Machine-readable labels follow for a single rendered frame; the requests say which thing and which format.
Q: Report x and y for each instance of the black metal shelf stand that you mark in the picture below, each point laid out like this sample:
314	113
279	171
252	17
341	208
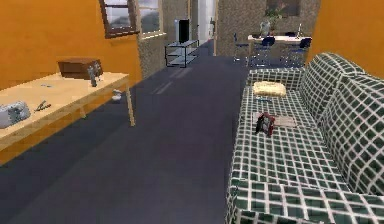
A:
181	53

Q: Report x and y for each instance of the red black toy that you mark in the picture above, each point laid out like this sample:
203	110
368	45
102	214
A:
265	123

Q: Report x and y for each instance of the white small object on floor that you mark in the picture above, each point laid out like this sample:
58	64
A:
116	95

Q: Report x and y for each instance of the yellow cushion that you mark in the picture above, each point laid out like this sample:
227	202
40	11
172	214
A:
269	88

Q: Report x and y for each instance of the black television set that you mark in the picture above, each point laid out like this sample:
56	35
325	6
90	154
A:
184	30

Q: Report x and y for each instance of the pale open book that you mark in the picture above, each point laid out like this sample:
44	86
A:
283	120

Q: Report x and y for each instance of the white room door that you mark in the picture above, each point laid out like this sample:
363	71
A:
206	20

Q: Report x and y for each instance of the blue chair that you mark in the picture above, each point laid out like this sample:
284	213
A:
300	50
265	46

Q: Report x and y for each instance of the pale framed window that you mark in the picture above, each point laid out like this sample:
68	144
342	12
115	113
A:
150	16

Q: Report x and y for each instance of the grey statuette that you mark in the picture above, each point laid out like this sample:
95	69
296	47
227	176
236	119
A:
92	76

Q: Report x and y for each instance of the green white checked sofa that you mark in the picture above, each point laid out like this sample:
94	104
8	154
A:
293	156

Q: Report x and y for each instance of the grey vase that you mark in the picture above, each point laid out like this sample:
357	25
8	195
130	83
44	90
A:
264	28

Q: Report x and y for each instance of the pale dining table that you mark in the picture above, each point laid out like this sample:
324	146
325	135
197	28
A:
278	39

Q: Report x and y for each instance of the brown box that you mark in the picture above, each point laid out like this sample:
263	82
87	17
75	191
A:
78	67

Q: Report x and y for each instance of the green house plant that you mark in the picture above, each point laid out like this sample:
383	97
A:
274	16

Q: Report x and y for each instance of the light wooden table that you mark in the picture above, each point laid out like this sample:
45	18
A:
66	95

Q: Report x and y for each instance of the pale bottle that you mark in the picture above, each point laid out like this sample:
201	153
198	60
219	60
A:
299	31

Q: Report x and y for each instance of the dark red pen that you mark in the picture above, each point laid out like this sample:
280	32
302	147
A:
42	106

